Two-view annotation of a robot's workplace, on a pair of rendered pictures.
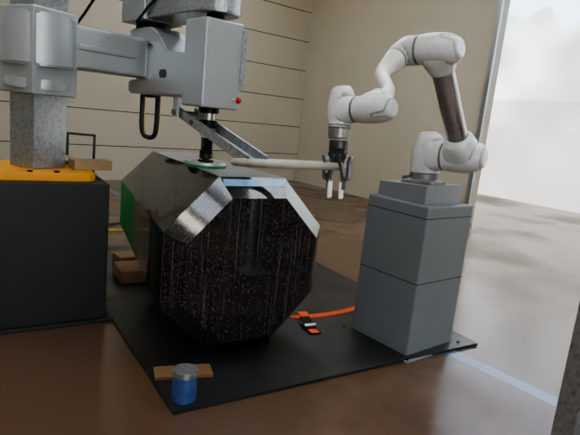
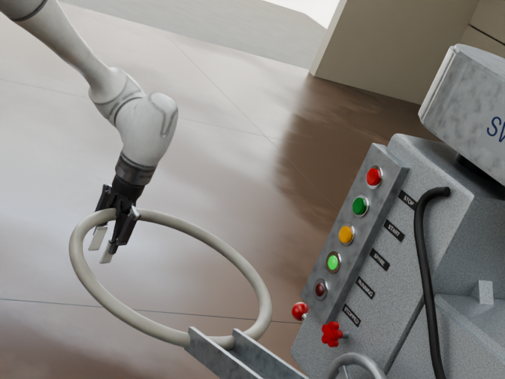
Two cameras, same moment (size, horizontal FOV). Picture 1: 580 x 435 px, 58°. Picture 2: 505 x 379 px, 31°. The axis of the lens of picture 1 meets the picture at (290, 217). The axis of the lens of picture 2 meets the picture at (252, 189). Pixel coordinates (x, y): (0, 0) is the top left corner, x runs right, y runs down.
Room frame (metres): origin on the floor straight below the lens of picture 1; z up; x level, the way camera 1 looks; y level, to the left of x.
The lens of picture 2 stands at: (4.05, 0.27, 1.90)
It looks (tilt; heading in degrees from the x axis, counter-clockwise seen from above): 20 degrees down; 185
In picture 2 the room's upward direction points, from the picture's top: 23 degrees clockwise
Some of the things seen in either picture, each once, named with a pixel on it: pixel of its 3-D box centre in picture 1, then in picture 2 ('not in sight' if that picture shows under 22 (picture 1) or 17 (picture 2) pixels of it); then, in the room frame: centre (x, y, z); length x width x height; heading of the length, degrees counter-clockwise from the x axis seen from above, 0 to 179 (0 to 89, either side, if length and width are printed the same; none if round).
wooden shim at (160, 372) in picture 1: (183, 371); not in sight; (2.10, 0.40, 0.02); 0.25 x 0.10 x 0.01; 110
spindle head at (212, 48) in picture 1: (203, 67); (449, 323); (2.75, 0.52, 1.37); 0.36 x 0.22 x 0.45; 42
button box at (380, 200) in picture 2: (239, 60); (354, 235); (2.72, 0.34, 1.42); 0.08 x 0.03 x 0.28; 42
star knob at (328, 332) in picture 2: not in sight; (337, 334); (2.78, 0.38, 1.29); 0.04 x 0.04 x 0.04; 42
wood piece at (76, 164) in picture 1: (90, 164); not in sight; (2.79, 1.11, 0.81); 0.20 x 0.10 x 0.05; 131
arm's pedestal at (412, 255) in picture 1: (410, 269); not in sight; (2.80, -0.70, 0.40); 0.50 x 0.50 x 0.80; 40
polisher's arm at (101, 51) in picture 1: (78, 47); not in sight; (2.85, 1.21, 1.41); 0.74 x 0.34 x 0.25; 138
